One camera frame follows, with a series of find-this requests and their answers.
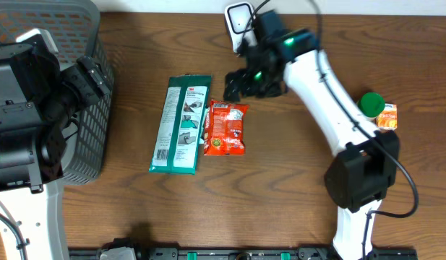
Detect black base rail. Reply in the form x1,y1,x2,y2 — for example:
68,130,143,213
69,238,419,260

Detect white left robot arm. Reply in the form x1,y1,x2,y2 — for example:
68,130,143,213
0,28,113,259

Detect white barcode scanner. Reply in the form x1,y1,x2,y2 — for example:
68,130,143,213
224,1,257,53

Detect mint green wipes pack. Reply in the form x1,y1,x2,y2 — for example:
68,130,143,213
199,106,210,144

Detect green white package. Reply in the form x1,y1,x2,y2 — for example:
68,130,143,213
149,75,212,175

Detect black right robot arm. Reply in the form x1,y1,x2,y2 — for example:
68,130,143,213
224,29,400,259

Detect grey plastic shopping basket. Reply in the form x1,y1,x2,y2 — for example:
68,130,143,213
0,0,114,185

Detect green lid spice jar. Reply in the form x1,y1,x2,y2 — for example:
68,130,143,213
357,92,385,121

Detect red snack bag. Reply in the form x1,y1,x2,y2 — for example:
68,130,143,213
204,99,249,156

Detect small orange box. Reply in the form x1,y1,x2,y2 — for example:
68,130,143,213
375,103,398,131

